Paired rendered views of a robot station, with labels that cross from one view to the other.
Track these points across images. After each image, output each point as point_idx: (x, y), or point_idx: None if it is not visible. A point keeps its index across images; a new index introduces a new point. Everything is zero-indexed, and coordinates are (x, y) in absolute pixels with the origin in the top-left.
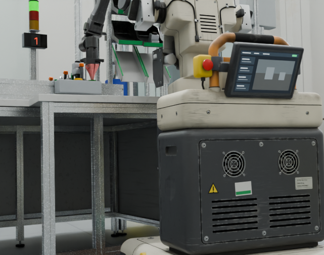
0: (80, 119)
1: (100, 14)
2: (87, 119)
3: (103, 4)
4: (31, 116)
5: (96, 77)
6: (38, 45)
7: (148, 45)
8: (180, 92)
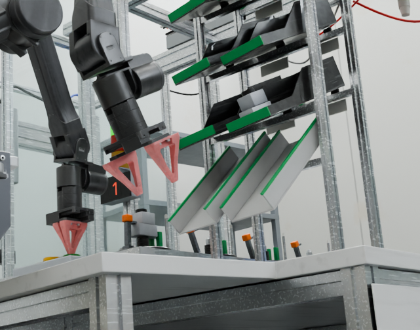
0: (329, 310)
1: (52, 120)
2: (341, 308)
3: (46, 99)
4: None
5: (252, 220)
6: (118, 196)
7: (236, 128)
8: None
